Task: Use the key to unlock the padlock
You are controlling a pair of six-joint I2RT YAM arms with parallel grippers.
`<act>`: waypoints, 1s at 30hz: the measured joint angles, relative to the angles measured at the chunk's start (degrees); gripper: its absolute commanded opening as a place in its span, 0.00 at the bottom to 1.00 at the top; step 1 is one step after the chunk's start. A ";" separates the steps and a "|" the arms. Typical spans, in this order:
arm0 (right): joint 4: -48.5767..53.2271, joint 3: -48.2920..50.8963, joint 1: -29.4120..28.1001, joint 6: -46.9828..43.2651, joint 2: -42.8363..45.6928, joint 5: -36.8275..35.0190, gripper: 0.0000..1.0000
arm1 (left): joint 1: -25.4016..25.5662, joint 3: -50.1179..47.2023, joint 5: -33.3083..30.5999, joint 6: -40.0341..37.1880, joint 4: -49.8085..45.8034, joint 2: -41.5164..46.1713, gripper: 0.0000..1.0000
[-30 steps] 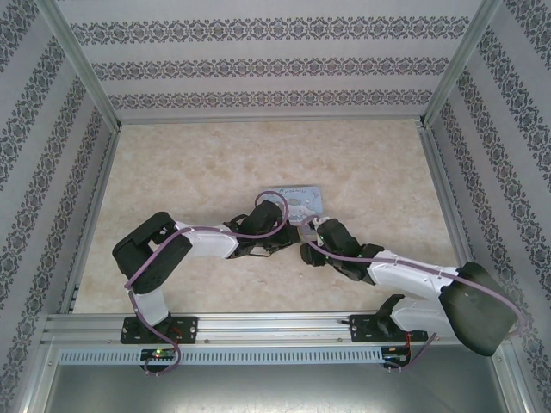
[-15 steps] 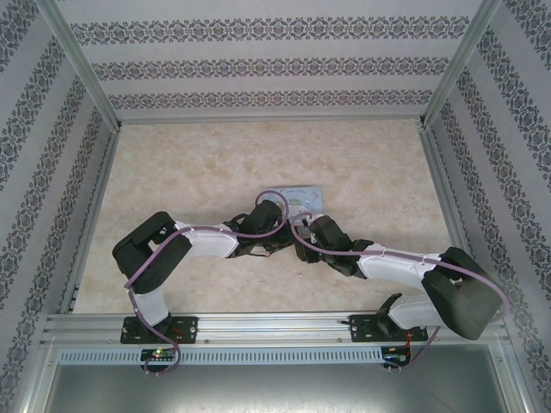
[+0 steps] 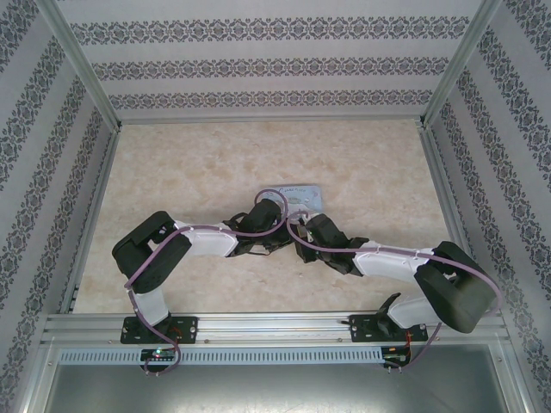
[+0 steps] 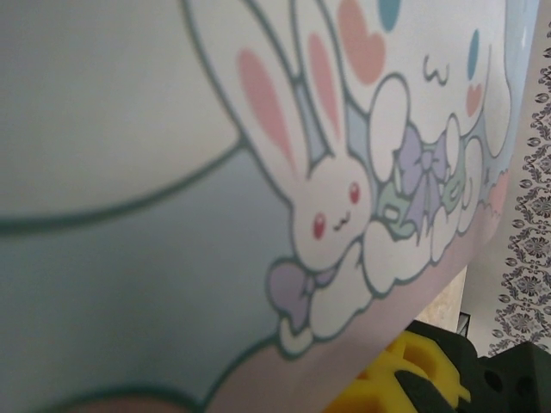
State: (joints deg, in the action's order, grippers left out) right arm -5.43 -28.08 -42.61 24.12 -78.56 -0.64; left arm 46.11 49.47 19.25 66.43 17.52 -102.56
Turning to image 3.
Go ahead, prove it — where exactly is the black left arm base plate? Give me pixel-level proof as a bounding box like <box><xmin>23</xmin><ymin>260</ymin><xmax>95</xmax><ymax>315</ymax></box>
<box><xmin>121</xmin><ymin>315</ymin><xmax>200</xmax><ymax>346</ymax></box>

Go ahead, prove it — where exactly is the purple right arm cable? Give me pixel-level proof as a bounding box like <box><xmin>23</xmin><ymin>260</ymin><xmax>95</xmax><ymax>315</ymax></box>
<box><xmin>286</xmin><ymin>209</ymin><xmax>503</xmax><ymax>372</ymax></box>

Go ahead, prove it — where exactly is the light blue cartoon tin box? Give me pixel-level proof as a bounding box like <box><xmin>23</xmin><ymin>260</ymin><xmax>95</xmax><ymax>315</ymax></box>
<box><xmin>257</xmin><ymin>183</ymin><xmax>325</xmax><ymax>215</ymax></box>

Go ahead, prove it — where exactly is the aluminium frame post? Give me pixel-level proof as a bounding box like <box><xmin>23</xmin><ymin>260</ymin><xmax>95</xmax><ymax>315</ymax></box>
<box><xmin>418</xmin><ymin>0</ymin><xmax>503</xmax><ymax>129</ymax></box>
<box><xmin>35</xmin><ymin>0</ymin><xmax>122</xmax><ymax>131</ymax></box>

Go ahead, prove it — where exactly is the aluminium side rail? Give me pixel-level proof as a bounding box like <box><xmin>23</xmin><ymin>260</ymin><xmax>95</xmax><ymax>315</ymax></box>
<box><xmin>418</xmin><ymin>124</ymin><xmax>488</xmax><ymax>309</ymax></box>
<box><xmin>59</xmin><ymin>124</ymin><xmax>122</xmax><ymax>315</ymax></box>

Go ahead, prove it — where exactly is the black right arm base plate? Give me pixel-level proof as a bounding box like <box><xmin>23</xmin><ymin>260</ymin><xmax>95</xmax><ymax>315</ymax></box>
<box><xmin>349</xmin><ymin>313</ymin><xmax>429</xmax><ymax>344</ymax></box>

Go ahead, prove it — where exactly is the slotted grey cable duct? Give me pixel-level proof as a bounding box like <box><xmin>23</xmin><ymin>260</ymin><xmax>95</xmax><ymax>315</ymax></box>
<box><xmin>57</xmin><ymin>347</ymin><xmax>385</xmax><ymax>366</ymax></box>

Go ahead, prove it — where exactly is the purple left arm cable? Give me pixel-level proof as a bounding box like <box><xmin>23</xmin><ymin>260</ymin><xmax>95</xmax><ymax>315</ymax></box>
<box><xmin>123</xmin><ymin>189</ymin><xmax>290</xmax><ymax>376</ymax></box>

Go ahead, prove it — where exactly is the grey metal sheet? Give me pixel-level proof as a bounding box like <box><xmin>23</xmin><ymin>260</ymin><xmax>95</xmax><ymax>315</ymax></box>
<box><xmin>40</xmin><ymin>361</ymin><xmax>520</xmax><ymax>413</ymax></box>

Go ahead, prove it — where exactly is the aluminium mounting rail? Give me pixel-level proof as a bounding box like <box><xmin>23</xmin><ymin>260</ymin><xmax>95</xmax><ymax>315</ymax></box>
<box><xmin>41</xmin><ymin>310</ymin><xmax>510</xmax><ymax>346</ymax></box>

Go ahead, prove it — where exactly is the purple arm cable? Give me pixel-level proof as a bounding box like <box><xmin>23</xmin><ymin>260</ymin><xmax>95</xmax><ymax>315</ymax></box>
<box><xmin>123</xmin><ymin>189</ymin><xmax>290</xmax><ymax>376</ymax></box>
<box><xmin>286</xmin><ymin>209</ymin><xmax>503</xmax><ymax>372</ymax></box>

